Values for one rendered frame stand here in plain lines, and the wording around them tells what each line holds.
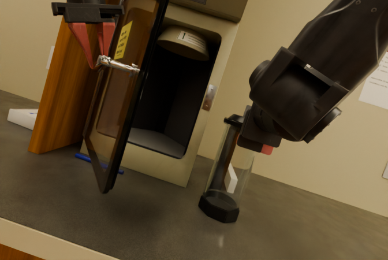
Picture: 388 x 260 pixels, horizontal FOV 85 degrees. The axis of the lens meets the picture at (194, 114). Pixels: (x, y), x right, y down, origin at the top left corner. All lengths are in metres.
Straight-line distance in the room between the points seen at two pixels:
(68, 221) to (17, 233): 0.06
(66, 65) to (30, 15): 0.79
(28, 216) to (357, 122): 1.20
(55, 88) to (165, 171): 0.35
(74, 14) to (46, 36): 0.93
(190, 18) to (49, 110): 0.42
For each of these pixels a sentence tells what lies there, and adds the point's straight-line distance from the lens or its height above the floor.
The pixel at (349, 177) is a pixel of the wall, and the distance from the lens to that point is 1.26.
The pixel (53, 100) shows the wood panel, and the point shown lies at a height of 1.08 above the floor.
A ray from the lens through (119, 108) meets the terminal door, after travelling 0.39.
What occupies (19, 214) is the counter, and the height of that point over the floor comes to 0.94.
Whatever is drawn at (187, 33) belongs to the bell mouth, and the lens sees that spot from 0.64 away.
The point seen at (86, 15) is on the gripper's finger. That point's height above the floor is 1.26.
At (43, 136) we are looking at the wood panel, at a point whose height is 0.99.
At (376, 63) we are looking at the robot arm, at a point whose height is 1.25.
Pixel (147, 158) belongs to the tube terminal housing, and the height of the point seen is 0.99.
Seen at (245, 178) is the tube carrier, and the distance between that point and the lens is 0.52.
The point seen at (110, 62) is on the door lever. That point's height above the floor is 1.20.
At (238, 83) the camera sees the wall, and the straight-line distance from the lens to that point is 1.02.
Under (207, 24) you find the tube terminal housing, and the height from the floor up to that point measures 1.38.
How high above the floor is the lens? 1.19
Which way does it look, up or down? 4 degrees down
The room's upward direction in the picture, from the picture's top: 18 degrees clockwise
